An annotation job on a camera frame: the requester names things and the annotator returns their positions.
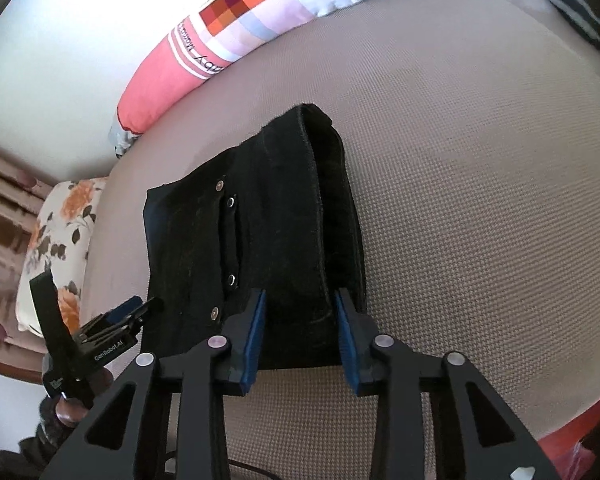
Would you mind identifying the beige woven bed mat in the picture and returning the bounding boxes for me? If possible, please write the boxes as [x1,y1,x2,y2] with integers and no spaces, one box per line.
[77,0,600,463]

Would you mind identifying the dark striped cloth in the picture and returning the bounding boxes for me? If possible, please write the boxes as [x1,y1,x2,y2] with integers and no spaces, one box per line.
[540,0,600,67]

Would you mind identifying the floral pillow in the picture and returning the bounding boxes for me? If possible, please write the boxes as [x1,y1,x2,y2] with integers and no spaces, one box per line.
[15,177,109,337]

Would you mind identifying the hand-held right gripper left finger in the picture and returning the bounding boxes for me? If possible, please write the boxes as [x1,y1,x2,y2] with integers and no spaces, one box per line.
[42,287,268,480]

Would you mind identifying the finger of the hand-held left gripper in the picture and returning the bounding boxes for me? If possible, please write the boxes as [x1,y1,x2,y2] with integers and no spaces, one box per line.
[125,297,165,333]
[97,296,144,328]

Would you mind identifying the pink and white pillow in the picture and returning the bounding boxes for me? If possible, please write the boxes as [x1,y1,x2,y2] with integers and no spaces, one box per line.
[107,0,475,157]

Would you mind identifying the wooden bed frame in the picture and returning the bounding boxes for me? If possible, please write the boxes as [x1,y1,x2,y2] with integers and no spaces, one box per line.
[534,400,600,480]

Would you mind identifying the black pants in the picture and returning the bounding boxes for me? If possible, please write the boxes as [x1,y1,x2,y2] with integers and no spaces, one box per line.
[142,102,369,372]

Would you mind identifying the wooden headboard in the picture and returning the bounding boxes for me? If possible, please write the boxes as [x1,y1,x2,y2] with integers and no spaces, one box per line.
[0,135,57,378]

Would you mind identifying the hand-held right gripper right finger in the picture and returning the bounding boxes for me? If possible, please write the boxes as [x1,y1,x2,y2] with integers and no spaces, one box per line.
[332,287,565,480]

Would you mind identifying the black cable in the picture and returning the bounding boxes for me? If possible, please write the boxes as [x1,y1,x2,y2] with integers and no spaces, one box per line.
[164,452,293,480]

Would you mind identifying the person's left hand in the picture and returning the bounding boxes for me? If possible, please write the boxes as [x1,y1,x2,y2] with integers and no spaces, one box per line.
[54,394,90,426]

